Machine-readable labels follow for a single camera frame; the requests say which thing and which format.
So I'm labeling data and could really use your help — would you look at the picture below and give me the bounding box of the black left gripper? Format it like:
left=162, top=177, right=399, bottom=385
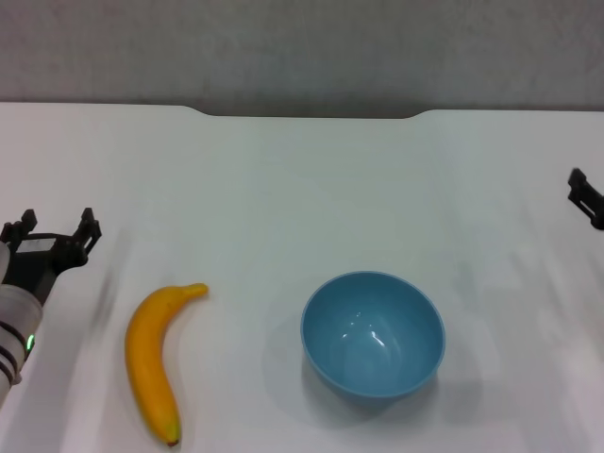
left=1, top=207, right=103, bottom=306

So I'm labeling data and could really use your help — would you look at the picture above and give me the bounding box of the yellow banana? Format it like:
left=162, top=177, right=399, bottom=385
left=124, top=282, right=210, bottom=447

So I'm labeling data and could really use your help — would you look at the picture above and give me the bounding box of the blue plastic bowl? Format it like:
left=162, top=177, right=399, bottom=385
left=300, top=270, right=446, bottom=401

